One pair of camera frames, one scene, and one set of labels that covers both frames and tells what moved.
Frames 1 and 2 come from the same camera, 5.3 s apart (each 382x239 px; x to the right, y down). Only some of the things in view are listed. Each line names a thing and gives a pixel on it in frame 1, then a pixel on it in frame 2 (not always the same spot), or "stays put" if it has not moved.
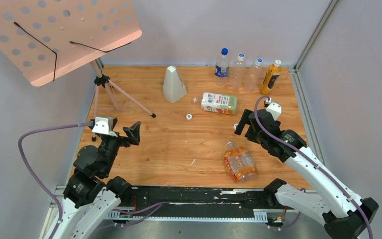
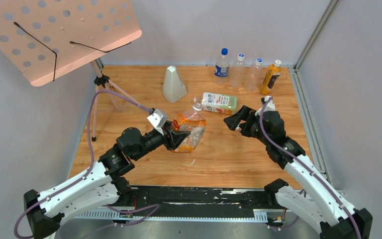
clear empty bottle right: [253, 81] stays put
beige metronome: [173, 89] stays put
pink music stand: [42, 38] stays put
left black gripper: [120, 140] to [169, 139]
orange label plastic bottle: [239, 164] to [193, 122]
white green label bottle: [226, 104] stays put
